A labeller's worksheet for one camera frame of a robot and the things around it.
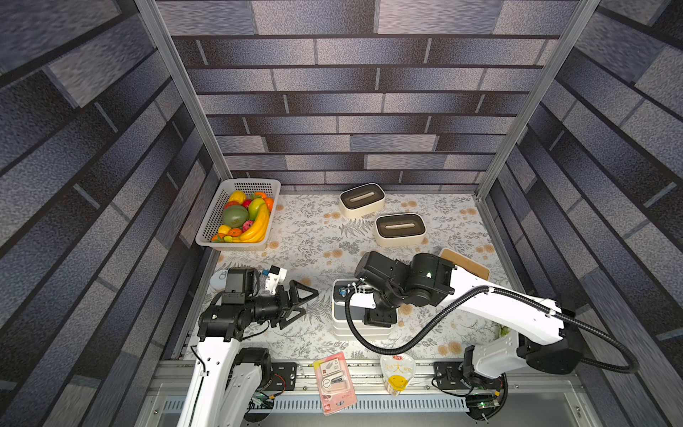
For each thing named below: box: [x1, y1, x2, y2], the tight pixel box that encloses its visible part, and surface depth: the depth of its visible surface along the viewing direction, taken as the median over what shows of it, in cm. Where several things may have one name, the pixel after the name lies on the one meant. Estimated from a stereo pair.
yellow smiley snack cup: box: [379, 354, 417, 396], surface depth 68 cm
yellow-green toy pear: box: [248, 197, 266, 221], surface depth 106 cm
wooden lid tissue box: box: [440, 248, 491, 281], surface depth 94 cm
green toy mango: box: [222, 204, 250, 229], surface depth 105 cm
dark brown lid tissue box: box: [338, 182, 386, 219], surface depth 113 cm
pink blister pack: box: [313, 352, 358, 417], surface depth 73 cm
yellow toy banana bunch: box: [233, 202, 270, 243], surface depth 99 cm
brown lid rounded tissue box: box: [374, 212, 427, 248], surface depth 103 cm
